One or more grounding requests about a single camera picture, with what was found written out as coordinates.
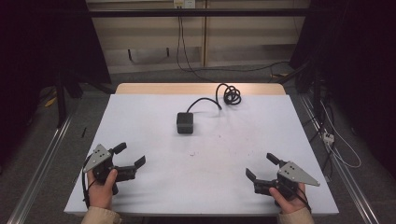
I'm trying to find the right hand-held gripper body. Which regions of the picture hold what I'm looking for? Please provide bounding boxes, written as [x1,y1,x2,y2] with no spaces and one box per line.
[252,160,321,207]

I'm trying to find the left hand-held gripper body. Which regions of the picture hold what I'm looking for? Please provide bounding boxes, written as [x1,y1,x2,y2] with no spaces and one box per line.
[82,143,138,196]

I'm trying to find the person's right hand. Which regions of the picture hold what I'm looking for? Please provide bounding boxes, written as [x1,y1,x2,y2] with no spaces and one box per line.
[268,182,308,216]

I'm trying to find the person's left hand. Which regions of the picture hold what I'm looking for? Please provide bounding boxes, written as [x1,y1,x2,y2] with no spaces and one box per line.
[86,168,119,210]

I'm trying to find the white power strip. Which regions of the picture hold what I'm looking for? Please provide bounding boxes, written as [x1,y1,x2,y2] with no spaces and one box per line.
[322,132,335,146]

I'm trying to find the white table cover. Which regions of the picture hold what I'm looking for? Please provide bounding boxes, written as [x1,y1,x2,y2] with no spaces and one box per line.
[64,93,340,217]

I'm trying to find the black power adapter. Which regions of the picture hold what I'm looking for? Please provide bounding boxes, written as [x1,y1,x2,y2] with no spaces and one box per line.
[176,111,195,135]

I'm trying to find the black metal stand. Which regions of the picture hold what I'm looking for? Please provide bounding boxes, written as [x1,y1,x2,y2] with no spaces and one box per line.
[54,73,68,129]

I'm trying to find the yellow floor tape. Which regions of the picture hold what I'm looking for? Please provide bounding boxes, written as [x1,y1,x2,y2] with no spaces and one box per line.
[44,91,59,108]

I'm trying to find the black curtain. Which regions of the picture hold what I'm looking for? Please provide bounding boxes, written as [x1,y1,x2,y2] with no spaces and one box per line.
[289,0,396,172]
[0,0,112,175]

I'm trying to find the right hand-held gripper black cable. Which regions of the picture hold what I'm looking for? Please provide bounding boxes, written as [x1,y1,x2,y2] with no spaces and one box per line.
[293,186,313,215]

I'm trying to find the hand-held gripper black cable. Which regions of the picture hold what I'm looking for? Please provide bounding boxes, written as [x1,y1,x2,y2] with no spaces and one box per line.
[80,158,96,209]
[293,186,313,215]

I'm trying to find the left hand-held gripper black cable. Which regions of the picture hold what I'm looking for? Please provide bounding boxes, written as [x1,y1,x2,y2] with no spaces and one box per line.
[80,158,96,209]

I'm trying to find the aluminium floor rail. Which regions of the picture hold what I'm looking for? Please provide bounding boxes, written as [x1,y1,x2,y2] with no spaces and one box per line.
[299,92,381,224]
[7,115,75,224]

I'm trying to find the white floor cable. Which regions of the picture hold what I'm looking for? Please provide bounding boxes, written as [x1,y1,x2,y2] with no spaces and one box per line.
[318,101,362,170]

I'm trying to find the black coiled adapter cable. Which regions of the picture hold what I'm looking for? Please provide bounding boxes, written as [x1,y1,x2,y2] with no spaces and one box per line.
[186,82,243,114]

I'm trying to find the black floor cable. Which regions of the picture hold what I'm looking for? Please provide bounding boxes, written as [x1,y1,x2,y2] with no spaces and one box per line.
[190,60,291,75]

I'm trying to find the black hanging wall cables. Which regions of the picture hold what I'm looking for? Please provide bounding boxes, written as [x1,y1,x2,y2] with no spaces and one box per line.
[176,15,220,84]

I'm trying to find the black horizontal frame bar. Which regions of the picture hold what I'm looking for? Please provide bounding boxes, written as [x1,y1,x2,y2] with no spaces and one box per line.
[87,7,313,18]

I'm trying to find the white wall socket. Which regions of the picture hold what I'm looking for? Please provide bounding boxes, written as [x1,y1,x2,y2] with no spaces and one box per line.
[173,0,197,9]

